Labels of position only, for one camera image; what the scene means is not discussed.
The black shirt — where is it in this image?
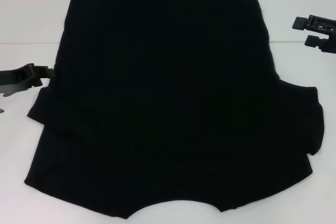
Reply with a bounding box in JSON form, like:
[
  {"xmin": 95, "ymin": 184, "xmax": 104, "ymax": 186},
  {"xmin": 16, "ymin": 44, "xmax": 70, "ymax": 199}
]
[{"xmin": 23, "ymin": 0, "xmax": 326, "ymax": 221}]

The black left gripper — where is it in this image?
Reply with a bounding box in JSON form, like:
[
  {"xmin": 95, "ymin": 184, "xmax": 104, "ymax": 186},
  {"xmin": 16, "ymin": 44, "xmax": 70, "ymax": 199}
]
[{"xmin": 0, "ymin": 62, "xmax": 57, "ymax": 99}]

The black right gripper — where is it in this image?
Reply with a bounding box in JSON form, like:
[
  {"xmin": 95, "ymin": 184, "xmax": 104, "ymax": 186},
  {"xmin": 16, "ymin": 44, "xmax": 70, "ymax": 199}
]
[{"xmin": 291, "ymin": 13, "xmax": 336, "ymax": 55}]

